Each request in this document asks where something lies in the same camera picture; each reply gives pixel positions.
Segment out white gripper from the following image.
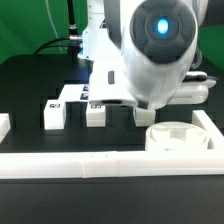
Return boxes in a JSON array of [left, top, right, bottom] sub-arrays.
[[169, 71, 218, 105]]

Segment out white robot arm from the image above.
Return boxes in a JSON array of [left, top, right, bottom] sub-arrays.
[[81, 0, 224, 110]]

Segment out white U-shaped fence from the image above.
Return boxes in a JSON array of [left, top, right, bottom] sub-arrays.
[[0, 110, 224, 179]]

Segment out white marker sheet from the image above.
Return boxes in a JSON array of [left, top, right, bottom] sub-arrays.
[[58, 84, 89, 102]]

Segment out black cable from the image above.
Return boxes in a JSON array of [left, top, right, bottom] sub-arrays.
[[32, 0, 83, 56]]

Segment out grey thin cable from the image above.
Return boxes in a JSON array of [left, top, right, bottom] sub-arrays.
[[44, 0, 64, 55]]

